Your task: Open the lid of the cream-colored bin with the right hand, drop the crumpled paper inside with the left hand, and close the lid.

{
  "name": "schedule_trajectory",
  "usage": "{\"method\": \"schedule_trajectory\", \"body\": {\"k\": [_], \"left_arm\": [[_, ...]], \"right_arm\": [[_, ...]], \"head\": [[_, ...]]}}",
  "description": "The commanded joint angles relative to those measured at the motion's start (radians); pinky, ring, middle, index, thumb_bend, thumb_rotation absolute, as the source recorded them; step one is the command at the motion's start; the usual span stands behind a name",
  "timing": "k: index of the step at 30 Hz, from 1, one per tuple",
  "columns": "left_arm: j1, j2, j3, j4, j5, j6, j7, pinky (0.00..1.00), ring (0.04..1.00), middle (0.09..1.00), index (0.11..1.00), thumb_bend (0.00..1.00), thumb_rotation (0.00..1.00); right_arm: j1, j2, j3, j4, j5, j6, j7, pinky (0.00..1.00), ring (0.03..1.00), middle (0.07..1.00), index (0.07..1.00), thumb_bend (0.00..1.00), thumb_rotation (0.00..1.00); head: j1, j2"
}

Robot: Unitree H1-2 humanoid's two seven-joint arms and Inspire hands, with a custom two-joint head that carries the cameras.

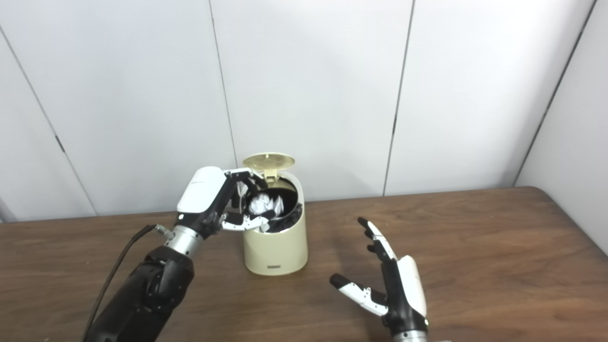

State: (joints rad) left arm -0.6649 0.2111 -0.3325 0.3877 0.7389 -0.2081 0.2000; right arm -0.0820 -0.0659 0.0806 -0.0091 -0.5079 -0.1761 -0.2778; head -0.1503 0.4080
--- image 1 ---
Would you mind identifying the round cream bin lid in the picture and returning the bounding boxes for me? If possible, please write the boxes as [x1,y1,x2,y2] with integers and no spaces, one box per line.
[243,152,295,183]

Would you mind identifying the white and black right hand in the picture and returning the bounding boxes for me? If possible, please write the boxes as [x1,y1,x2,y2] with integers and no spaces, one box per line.
[330,218,429,335]

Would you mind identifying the cream-colored table bin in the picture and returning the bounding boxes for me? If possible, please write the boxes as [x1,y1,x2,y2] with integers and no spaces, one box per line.
[242,152,308,276]

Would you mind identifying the white paper ball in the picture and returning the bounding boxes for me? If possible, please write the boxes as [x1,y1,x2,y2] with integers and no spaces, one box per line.
[249,192,285,217]

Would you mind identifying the white and black left hand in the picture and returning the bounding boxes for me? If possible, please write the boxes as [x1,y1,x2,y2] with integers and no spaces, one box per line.
[176,167,276,239]

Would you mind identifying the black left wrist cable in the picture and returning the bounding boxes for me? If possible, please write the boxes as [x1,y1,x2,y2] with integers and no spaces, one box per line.
[82,225,174,342]

